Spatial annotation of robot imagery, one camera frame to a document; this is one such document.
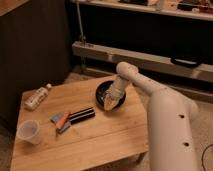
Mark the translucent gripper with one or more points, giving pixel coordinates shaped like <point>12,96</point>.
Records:
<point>111,100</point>

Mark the dark ceramic bowl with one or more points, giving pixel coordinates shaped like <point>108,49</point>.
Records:
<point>101,93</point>

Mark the black white striped block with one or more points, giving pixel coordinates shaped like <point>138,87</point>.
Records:
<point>81,115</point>

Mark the small grey blue block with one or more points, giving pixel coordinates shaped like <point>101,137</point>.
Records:
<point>63,128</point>

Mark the grey blue piece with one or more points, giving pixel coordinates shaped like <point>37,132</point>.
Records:
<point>56,117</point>

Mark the orange toy carrot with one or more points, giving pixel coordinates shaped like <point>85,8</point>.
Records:
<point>62,121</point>

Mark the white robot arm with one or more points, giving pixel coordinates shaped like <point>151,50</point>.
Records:
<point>171,146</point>

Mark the wooden low table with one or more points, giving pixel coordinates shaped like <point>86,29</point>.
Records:
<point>107,137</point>

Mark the white plastic bottle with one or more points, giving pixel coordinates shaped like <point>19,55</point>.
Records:
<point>39,95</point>

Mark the clear plastic cup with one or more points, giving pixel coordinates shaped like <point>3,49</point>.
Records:
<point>29,131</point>

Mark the metal shelf upright pole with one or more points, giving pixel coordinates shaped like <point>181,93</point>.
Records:
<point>82,37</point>

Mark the black handle on shelf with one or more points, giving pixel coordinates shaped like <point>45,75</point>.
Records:
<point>185,64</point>

